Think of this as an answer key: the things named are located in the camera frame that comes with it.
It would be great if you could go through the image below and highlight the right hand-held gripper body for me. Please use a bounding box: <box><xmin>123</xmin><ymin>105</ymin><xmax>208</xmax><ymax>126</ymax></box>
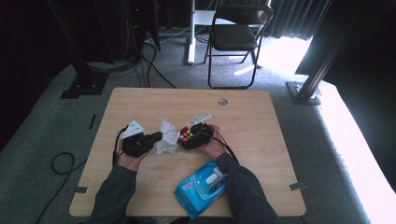
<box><xmin>187</xmin><ymin>114</ymin><xmax>215</xmax><ymax>148</ymax></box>

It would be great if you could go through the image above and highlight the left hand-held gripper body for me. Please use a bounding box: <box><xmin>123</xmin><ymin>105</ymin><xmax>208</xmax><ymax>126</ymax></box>
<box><xmin>120</xmin><ymin>119</ymin><xmax>153</xmax><ymax>158</ymax></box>

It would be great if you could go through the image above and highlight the white wet wipe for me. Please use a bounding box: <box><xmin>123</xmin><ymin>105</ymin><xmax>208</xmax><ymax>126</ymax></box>
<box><xmin>154</xmin><ymin>116</ymin><xmax>180</xmax><ymax>155</ymax></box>

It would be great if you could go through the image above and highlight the blue wet wipe pack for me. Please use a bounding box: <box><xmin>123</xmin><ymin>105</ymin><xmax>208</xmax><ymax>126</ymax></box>
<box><xmin>173</xmin><ymin>160</ymin><xmax>230</xmax><ymax>220</ymax></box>

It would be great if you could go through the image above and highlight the person's right hand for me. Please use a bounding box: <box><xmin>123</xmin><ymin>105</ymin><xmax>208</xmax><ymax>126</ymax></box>
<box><xmin>199</xmin><ymin>124</ymin><xmax>228</xmax><ymax>161</ymax></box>

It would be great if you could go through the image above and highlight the person's left hand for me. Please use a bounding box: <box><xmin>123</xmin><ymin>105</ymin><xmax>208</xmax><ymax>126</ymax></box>
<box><xmin>115</xmin><ymin>147</ymin><xmax>149</xmax><ymax>173</ymax></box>

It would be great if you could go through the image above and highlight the black metal stand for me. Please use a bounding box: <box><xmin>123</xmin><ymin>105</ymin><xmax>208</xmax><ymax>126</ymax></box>
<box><xmin>46</xmin><ymin>0</ymin><xmax>110</xmax><ymax>100</ymax></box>
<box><xmin>285</xmin><ymin>0</ymin><xmax>365</xmax><ymax>106</ymax></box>

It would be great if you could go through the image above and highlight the black folding chair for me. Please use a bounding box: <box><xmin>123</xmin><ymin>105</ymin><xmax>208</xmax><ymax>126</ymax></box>
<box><xmin>204</xmin><ymin>4</ymin><xmax>275</xmax><ymax>91</ymax></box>

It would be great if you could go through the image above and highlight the dark equipment rack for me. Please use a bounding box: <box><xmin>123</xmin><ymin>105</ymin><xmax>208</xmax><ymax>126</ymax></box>
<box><xmin>124</xmin><ymin>0</ymin><xmax>162</xmax><ymax>60</ymax></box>

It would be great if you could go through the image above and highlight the dark curtain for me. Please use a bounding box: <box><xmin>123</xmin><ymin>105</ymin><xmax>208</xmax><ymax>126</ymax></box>
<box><xmin>267</xmin><ymin>0</ymin><xmax>331</xmax><ymax>41</ymax></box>

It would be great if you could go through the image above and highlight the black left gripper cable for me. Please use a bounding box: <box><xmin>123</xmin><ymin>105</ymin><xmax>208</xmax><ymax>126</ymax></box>
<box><xmin>111</xmin><ymin>125</ymin><xmax>129</xmax><ymax>166</ymax></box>

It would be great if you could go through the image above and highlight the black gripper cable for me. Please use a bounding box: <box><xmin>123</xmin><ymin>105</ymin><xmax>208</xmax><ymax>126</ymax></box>
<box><xmin>111</xmin><ymin>125</ymin><xmax>129</xmax><ymax>166</ymax></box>
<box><xmin>202</xmin><ymin>129</ymin><xmax>241</xmax><ymax>166</ymax></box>

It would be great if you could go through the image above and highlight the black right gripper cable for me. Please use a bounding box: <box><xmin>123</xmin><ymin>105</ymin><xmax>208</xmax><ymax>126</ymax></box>
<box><xmin>202</xmin><ymin>129</ymin><xmax>241</xmax><ymax>166</ymax></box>

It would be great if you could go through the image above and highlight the long black floor cable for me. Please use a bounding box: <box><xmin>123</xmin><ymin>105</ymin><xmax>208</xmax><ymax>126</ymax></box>
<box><xmin>141</xmin><ymin>41</ymin><xmax>177</xmax><ymax>89</ymax></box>

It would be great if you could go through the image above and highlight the coiled grey cable bundle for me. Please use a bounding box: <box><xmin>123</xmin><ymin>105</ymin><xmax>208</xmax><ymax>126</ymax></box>
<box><xmin>87</xmin><ymin>57</ymin><xmax>141</xmax><ymax>78</ymax></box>

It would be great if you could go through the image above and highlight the black looped floor cable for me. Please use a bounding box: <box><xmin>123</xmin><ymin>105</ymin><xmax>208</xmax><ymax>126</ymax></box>
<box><xmin>35</xmin><ymin>152</ymin><xmax>88</xmax><ymax>224</ymax></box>

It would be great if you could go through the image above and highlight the white desk frame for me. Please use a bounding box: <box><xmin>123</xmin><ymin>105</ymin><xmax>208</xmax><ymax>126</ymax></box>
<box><xmin>186</xmin><ymin>0</ymin><xmax>237</xmax><ymax>65</ymax></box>

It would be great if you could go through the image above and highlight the white floor cable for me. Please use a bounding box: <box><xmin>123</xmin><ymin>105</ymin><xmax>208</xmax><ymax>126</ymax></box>
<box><xmin>146</xmin><ymin>26</ymin><xmax>192</xmax><ymax>45</ymax></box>

